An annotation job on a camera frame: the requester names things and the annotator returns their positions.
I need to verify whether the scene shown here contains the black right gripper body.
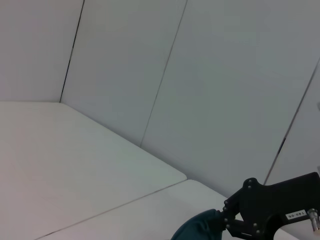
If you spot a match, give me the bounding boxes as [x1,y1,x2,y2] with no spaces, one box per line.
[236,171,320,240]

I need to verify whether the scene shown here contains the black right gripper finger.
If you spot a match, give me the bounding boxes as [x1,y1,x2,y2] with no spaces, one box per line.
[223,216,264,239]
[217,186,245,221]

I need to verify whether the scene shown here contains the teal blue shirt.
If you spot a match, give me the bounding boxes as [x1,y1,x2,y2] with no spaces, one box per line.
[171,208,226,240]

